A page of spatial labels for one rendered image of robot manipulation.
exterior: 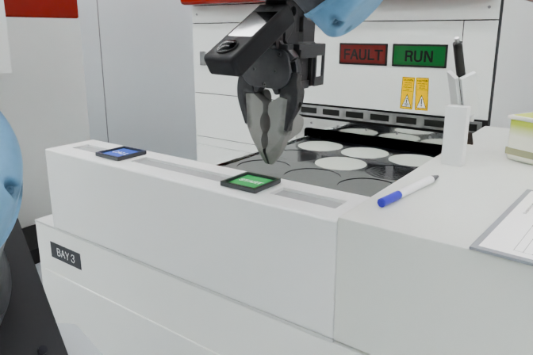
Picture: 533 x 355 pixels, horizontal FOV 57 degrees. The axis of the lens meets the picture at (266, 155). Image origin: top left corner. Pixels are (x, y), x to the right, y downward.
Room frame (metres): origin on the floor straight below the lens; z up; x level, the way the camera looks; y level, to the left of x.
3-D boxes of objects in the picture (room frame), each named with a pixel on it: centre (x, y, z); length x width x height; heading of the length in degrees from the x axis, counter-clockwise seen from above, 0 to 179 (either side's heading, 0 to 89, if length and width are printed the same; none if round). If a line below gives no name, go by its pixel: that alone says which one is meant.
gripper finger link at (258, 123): (0.63, 0.00, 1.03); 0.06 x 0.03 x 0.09; 144
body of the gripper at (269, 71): (0.62, -0.02, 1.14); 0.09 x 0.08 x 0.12; 144
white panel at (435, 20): (1.23, -0.12, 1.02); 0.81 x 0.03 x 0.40; 54
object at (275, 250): (0.68, 0.12, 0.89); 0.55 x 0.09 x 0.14; 54
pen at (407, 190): (0.56, -0.17, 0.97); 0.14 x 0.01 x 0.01; 137
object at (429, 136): (1.11, -0.26, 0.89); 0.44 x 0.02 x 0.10; 54
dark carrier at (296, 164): (0.93, -0.15, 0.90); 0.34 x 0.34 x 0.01; 54
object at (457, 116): (0.70, -0.28, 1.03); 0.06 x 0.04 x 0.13; 144
